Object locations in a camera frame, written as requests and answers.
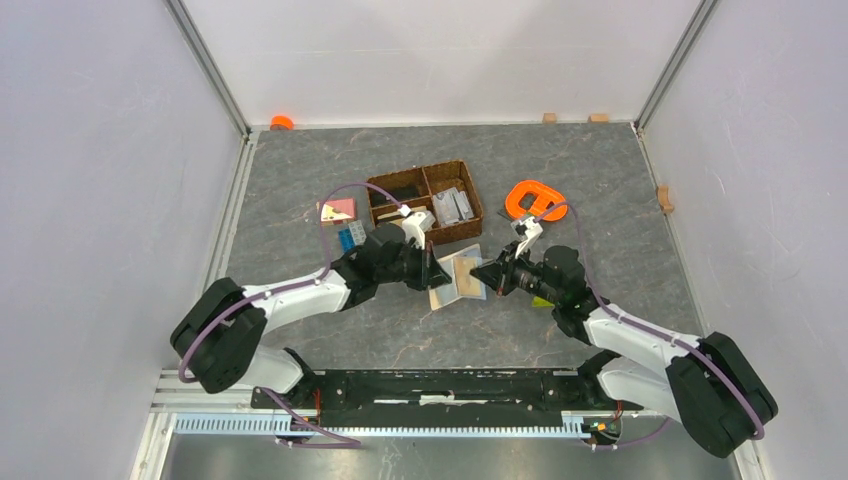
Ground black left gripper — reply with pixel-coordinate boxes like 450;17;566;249
375;237;451;290

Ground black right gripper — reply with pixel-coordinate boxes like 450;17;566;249
471;240;562;305

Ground beige leather card holder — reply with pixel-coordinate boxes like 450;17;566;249
429;244;487;311

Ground orange credit card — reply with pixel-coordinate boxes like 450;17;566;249
453;256;485;299

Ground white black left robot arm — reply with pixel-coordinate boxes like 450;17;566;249
170;224;452;408

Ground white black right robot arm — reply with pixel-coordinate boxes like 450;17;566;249
470;244;779;458

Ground yellow cards in basket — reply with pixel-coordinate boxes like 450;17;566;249
374;206;428;226

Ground silver cards in basket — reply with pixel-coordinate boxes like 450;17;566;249
432;187;475;227

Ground black cards in basket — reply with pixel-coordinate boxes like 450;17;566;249
369;185;420;207

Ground playing card box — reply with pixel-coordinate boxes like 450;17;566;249
316;197;358;226

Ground lime green toy brick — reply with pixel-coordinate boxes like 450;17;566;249
531;297;554;308

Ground brown woven divided basket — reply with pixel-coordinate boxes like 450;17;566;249
366;159;485;245

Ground grey toy brick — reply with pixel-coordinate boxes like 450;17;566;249
348;220;367;245

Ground blue toy brick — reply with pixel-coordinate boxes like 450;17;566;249
337;228;357;253

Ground curved wooden piece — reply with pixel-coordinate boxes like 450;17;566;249
656;185;675;215

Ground wooden block right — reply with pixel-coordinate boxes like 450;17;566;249
588;113;610;123

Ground orange round cap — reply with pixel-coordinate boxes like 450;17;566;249
269;115;294;131

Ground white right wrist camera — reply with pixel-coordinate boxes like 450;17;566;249
510;214;543;259

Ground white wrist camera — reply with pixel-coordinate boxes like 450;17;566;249
398;204;436;250
510;214;543;259

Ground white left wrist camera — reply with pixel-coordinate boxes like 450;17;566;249
398;204;436;250

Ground orange tape dispenser ring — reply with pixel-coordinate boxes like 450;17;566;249
504;180;570;224

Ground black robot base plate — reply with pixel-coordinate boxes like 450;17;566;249
282;368;642;428

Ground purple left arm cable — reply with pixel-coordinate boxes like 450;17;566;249
177;182;403;449

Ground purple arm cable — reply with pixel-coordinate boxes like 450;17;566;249
177;182;403;449
529;201;766;452

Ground aluminium frame rail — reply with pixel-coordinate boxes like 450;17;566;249
148;369;753;439

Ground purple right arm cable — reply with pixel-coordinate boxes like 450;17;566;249
529;201;766;452

